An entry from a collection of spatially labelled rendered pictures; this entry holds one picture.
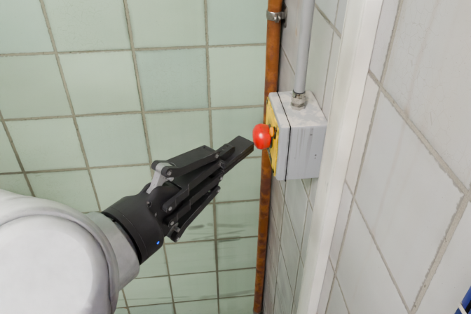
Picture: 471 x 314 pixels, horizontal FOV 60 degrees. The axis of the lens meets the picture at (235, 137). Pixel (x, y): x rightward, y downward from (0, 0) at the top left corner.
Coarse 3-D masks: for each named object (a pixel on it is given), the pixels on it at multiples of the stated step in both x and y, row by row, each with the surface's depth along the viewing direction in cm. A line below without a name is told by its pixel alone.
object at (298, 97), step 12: (312, 0) 50; (312, 12) 51; (300, 24) 52; (312, 24) 52; (300, 36) 53; (300, 48) 54; (300, 60) 54; (300, 72) 55; (300, 84) 57; (300, 96) 57; (300, 108) 59
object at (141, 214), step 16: (144, 192) 47; (160, 192) 47; (176, 192) 50; (112, 208) 45; (128, 208) 45; (144, 208) 45; (160, 208) 48; (176, 208) 51; (128, 224) 44; (144, 224) 44; (160, 224) 49; (144, 240) 44; (160, 240) 46; (144, 256) 45
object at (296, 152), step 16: (272, 96) 62; (288, 96) 62; (272, 112) 60; (288, 112) 58; (304, 112) 58; (320, 112) 58; (288, 128) 56; (304, 128) 56; (320, 128) 56; (272, 144) 61; (288, 144) 57; (304, 144) 57; (320, 144) 58; (272, 160) 62; (288, 160) 59; (304, 160) 59; (320, 160) 60; (288, 176) 61; (304, 176) 61
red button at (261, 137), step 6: (258, 126) 61; (264, 126) 61; (252, 132) 63; (258, 132) 60; (264, 132) 60; (258, 138) 60; (264, 138) 60; (270, 138) 60; (258, 144) 61; (264, 144) 61
